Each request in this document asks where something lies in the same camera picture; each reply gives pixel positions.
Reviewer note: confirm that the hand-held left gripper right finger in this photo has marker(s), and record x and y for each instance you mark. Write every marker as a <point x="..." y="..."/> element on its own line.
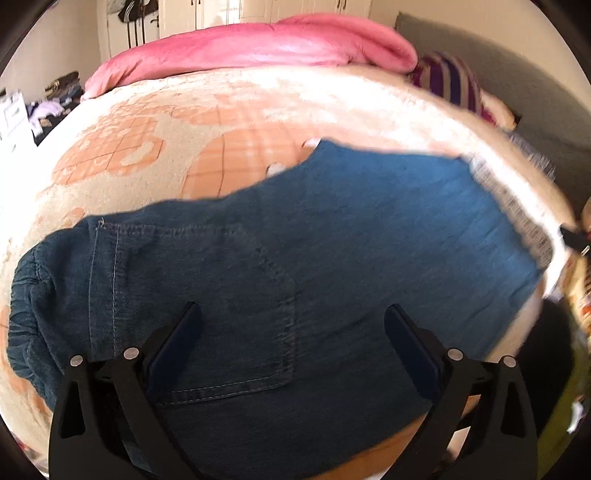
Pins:
<point x="411" y="350"/>

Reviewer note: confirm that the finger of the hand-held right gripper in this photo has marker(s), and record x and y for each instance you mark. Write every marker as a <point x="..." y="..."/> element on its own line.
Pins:
<point x="575" y="237"/>

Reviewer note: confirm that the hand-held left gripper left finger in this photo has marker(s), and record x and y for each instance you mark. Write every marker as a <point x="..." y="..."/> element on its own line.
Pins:
<point x="173" y="344"/>

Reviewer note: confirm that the blue denim pants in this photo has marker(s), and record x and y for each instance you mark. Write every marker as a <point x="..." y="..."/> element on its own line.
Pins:
<point x="323" y="258"/>

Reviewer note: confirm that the dark floral cloth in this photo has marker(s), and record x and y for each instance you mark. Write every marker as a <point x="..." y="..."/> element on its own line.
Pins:
<point x="535" y="154"/>

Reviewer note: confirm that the grey upholstered headboard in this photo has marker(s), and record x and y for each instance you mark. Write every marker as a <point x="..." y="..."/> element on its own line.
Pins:
<point x="517" y="78"/>

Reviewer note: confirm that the cream and orange printed blanket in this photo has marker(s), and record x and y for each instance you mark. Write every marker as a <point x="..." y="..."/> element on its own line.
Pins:
<point x="138" y="152"/>

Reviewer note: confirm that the purple striped pillow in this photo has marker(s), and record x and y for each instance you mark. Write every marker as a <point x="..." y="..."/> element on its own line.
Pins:
<point x="450" y="81"/>

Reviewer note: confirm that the pile of clothes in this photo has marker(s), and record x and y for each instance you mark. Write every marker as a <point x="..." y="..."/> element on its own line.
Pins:
<point x="53" y="99"/>

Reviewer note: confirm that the white drawer cabinet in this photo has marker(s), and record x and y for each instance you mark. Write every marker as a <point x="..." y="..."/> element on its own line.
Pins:
<point x="14" y="120"/>

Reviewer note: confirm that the pink duvet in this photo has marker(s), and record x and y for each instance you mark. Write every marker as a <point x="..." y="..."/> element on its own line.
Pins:
<point x="240" y="50"/>

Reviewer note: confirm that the dark hanging clothes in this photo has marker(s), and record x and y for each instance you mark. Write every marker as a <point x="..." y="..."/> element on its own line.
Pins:
<point x="136" y="10"/>

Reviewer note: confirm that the white wardrobe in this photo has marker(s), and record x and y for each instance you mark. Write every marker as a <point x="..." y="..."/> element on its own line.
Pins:
<point x="240" y="14"/>

